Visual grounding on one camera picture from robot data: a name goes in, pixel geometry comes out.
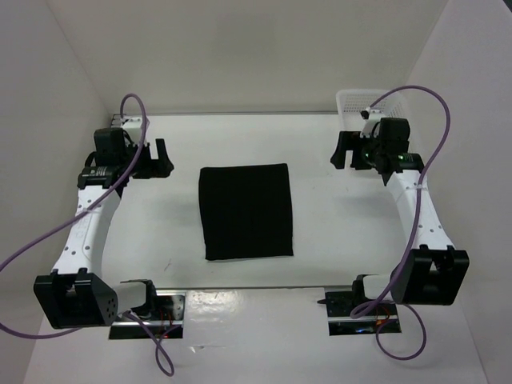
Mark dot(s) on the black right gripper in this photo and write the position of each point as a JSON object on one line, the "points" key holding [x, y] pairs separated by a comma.
{"points": [[348, 141]]}

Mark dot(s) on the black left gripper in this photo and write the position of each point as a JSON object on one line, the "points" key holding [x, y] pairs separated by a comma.
{"points": [[155, 168]]}

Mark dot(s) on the black skirt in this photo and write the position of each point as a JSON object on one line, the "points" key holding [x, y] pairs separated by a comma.
{"points": [[246, 212]]}

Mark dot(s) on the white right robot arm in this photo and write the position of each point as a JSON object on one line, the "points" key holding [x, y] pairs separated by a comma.
{"points": [[432, 269]]}

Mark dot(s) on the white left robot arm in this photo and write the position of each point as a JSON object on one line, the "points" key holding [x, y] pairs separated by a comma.
{"points": [[73, 294]]}

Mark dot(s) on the white plastic basket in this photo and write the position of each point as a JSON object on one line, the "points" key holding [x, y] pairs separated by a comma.
{"points": [[351, 102]]}

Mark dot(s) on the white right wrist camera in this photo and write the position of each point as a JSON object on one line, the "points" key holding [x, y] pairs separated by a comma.
{"points": [[372, 118]]}

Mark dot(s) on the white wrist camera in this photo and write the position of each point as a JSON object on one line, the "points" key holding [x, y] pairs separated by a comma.
{"points": [[133, 129], [372, 118]]}

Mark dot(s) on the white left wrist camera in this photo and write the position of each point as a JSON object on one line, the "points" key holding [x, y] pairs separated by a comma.
{"points": [[133, 129]]}

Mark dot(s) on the aluminium table edge rail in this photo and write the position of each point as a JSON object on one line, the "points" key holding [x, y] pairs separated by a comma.
{"points": [[116, 121]]}

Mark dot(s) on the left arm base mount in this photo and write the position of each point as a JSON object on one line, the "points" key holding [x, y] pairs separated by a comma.
{"points": [[166, 319]]}

